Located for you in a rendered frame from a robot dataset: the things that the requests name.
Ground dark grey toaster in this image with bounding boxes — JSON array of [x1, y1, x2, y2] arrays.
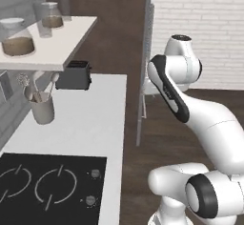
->
[[54, 60, 93, 92]]

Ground white spoon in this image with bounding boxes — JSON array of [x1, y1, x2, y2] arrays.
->
[[47, 72, 61, 101]]

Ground grey hob knob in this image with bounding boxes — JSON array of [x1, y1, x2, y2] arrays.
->
[[91, 168, 102, 179], [84, 194, 97, 208]]

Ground beige utensil pot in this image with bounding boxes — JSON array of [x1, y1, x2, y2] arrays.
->
[[30, 92, 56, 126]]

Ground white spatula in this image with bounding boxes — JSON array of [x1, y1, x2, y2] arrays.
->
[[27, 71, 46, 103]]

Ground white whisk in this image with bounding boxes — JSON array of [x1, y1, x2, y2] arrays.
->
[[16, 72, 34, 102]]

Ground clear glass tumbler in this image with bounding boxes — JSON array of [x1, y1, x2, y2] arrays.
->
[[58, 0, 72, 22], [33, 1, 53, 39]]

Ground small glass jar brown contents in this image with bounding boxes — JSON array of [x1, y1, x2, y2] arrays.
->
[[41, 1, 65, 30]]

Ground black hob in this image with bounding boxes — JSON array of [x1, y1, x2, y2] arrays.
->
[[0, 152, 109, 225]]

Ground large glass jar brown contents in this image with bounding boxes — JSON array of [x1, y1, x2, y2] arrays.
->
[[0, 17, 35, 57]]

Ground white wall shelf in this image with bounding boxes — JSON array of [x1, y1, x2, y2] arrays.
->
[[0, 15, 98, 72]]

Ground grey wall socket plate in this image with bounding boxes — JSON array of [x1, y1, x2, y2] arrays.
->
[[0, 70, 14, 103]]

